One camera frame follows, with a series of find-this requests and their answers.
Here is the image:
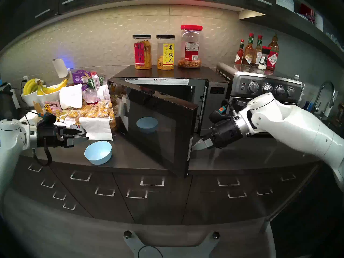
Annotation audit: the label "snack jar with red label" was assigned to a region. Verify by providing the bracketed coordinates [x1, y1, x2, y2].
[132, 35, 152, 70]

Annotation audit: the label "biscuit box with French flag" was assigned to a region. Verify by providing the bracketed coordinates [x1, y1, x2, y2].
[70, 123, 86, 135]

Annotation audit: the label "stack of white plates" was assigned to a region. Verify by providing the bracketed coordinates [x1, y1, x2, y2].
[276, 0, 295, 12]

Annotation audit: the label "brown paper snack bag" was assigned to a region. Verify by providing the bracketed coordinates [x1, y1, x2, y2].
[33, 101, 46, 116]

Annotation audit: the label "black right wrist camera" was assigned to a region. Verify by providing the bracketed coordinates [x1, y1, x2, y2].
[209, 106, 232, 123]

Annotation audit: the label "black left wrist cable loop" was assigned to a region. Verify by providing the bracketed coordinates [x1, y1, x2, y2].
[32, 138, 52, 166]

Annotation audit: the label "light blue bowl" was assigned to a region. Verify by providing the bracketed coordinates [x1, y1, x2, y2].
[84, 141, 112, 165]

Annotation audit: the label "yellow banana bunch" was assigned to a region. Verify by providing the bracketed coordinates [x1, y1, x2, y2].
[37, 79, 68, 95]

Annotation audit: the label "large Tabasco bottle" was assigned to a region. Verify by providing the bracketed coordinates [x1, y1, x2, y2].
[266, 33, 280, 70]

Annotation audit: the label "pink Korean snack pack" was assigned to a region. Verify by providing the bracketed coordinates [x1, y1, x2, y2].
[43, 100, 62, 114]

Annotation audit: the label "stainless steel toaster oven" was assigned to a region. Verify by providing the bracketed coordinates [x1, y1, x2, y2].
[216, 62, 305, 113]

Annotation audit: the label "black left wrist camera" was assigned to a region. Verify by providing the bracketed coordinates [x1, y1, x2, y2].
[38, 112, 57, 126]

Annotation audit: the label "large white paper napkin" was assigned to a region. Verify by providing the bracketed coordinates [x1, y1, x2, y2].
[59, 84, 83, 109]

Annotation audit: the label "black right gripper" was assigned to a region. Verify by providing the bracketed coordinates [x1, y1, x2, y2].
[192, 117, 244, 151]

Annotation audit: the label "orange-brown Tabasco bottle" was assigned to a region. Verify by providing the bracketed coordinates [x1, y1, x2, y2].
[242, 33, 255, 66]

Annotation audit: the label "clear bag of madeleines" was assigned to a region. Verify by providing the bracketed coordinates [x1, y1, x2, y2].
[55, 109, 82, 122]
[82, 100, 116, 120]

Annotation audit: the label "snack jar with yellow label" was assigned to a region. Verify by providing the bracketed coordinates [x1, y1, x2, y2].
[156, 35, 175, 70]

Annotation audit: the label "chrome kitchen faucet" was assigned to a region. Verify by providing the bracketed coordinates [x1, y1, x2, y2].
[312, 81, 338, 118]

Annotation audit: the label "white paper napkin on basket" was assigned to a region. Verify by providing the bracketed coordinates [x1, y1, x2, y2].
[79, 116, 113, 141]

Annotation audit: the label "dark wooden wall shelf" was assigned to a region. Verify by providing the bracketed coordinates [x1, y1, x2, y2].
[239, 0, 344, 64]

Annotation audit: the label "small red Tabasco bottle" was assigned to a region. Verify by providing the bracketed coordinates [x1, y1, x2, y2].
[234, 40, 245, 65]

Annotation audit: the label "greenish banana bunch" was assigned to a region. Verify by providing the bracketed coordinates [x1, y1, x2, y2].
[23, 78, 41, 96]

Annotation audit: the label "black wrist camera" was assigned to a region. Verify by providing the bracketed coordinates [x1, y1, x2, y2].
[209, 106, 232, 123]
[38, 112, 57, 126]

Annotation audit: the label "white wall plug-in device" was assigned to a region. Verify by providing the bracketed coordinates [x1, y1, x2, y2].
[52, 59, 69, 79]

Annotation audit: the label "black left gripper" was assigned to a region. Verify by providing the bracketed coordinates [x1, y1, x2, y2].
[36, 124, 89, 148]

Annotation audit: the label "stack of red cups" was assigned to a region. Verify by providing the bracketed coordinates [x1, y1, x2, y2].
[300, 3, 315, 24]

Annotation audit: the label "black dishwasher front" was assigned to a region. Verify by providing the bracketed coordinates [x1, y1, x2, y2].
[259, 163, 344, 258]

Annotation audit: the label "white plastic forks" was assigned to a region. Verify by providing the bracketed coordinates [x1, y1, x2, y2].
[97, 84, 110, 101]

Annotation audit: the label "purple snack bag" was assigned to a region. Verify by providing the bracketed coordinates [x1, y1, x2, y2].
[72, 70, 91, 84]

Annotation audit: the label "dark wood drawer cabinet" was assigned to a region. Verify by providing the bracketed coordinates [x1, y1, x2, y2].
[8, 153, 321, 225]

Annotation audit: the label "stack of white cups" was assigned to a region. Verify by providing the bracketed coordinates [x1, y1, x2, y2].
[314, 12, 324, 32]

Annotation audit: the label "colourful sachet packets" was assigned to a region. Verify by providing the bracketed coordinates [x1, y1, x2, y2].
[90, 71, 104, 90]

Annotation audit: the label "red cup with plastic wrap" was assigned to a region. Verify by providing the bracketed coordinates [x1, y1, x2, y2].
[84, 88, 100, 105]

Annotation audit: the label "white shaker with red cap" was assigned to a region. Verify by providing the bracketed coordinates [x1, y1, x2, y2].
[258, 46, 271, 70]

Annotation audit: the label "black glass microwave door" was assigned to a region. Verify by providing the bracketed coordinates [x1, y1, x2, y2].
[107, 78, 199, 178]

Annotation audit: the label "clear jar with red lid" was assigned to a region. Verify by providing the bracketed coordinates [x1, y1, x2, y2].
[178, 25, 203, 69]

